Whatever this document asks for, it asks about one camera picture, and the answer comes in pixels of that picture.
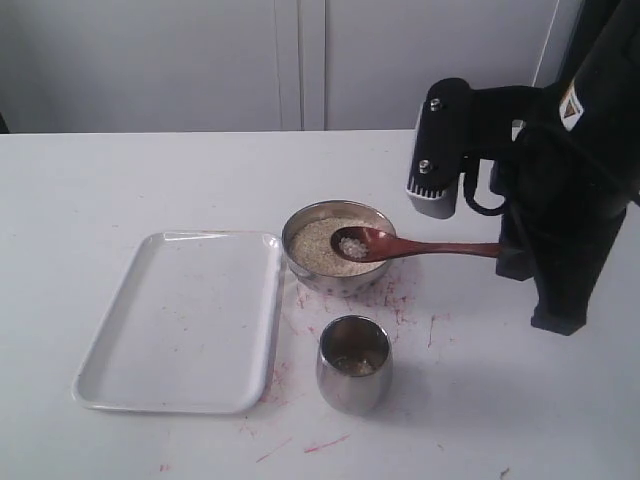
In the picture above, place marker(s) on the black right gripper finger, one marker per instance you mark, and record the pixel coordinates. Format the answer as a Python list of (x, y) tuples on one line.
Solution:
[(566, 268), (516, 259)]

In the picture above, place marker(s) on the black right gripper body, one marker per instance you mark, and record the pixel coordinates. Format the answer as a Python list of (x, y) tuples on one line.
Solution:
[(566, 157)]

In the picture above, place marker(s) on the brown wooden spoon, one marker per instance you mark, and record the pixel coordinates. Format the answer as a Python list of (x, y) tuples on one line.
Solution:
[(370, 245)]

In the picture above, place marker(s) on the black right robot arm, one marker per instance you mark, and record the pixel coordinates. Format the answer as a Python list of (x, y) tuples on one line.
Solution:
[(613, 58)]

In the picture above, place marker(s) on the stainless steel cup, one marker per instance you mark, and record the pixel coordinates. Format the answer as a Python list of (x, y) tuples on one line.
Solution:
[(354, 364)]

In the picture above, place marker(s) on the steel bowl of rice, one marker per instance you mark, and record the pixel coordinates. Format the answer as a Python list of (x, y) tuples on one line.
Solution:
[(306, 240)]

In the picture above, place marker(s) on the white rectangular plastic tray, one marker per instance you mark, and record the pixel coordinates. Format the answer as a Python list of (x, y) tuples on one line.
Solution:
[(191, 328)]

